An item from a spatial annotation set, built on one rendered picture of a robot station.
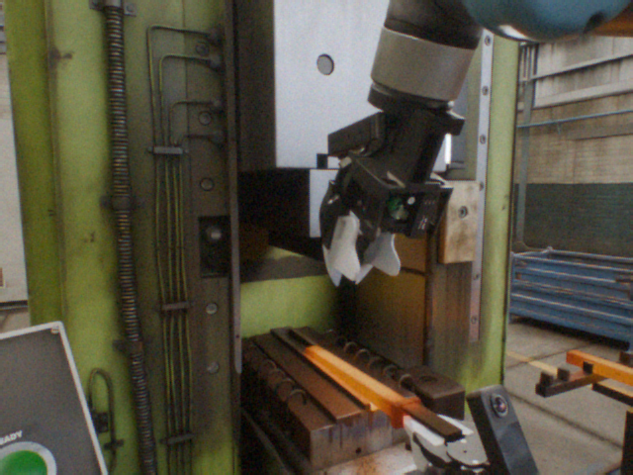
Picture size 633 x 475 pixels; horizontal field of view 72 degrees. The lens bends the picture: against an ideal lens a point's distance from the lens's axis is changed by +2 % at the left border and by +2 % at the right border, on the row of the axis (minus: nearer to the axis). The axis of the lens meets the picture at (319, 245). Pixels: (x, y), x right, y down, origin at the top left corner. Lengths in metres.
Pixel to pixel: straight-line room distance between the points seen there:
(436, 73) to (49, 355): 0.44
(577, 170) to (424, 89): 9.02
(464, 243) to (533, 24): 0.75
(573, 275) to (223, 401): 3.99
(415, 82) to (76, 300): 0.54
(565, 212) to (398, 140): 9.08
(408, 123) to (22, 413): 0.43
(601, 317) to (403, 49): 4.19
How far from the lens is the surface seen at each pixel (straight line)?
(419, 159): 0.37
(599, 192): 9.14
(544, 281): 4.64
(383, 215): 0.38
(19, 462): 0.49
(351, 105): 0.65
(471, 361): 1.08
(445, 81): 0.36
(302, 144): 0.60
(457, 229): 0.94
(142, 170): 0.68
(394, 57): 0.36
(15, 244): 5.90
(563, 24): 0.25
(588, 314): 4.50
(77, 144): 0.68
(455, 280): 0.99
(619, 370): 1.00
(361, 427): 0.75
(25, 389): 0.51
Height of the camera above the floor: 1.33
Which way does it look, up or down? 7 degrees down
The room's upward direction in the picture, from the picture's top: straight up
